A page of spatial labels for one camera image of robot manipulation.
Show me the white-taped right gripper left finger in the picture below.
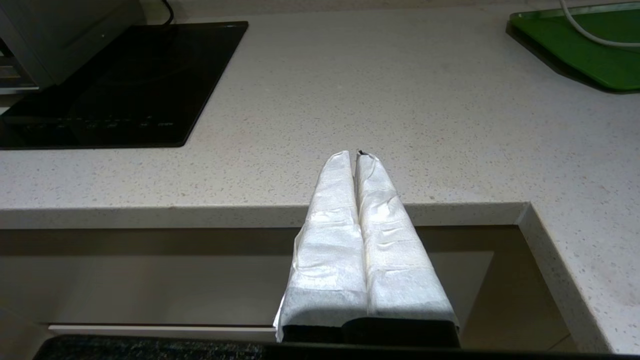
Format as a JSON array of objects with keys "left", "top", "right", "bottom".
[{"left": 273, "top": 150, "right": 371, "bottom": 344}]

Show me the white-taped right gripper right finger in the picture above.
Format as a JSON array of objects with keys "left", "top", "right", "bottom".
[{"left": 354, "top": 150, "right": 460, "bottom": 332}]

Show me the silver microwave oven body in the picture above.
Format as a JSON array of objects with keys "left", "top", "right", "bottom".
[{"left": 0, "top": 0, "right": 147, "bottom": 96}]

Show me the beige cabinet front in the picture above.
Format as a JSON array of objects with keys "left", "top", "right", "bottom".
[{"left": 0, "top": 225, "right": 576, "bottom": 351}]

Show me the black induction cooktop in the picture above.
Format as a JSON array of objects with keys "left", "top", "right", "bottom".
[{"left": 0, "top": 21, "right": 249, "bottom": 150}]

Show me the green plastic tray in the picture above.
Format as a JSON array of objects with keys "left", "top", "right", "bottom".
[{"left": 506, "top": 1, "right": 640, "bottom": 94}]

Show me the white charger cable with plug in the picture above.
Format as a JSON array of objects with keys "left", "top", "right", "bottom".
[{"left": 560, "top": 0, "right": 640, "bottom": 48}]

